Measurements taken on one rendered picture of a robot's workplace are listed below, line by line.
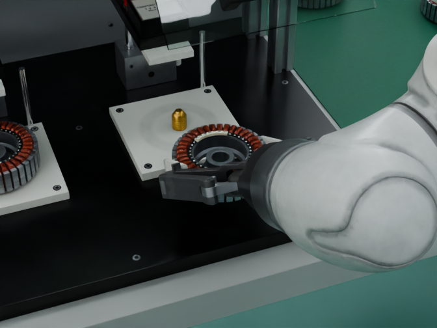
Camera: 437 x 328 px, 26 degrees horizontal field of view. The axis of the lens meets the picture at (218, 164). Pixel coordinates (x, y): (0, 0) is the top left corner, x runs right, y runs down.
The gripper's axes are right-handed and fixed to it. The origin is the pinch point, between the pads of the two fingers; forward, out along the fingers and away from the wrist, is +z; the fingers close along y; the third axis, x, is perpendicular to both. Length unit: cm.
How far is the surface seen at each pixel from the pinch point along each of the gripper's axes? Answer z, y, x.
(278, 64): 23.4, 18.4, 7.3
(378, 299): 76, 53, -52
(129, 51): 26.1, -2.0, 13.3
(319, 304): 79, 41, -50
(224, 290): -3.8, -3.6, -13.9
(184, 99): 21.2, 3.1, 5.6
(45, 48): 38.2, -11.4, 15.6
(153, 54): 14.1, -1.9, 12.8
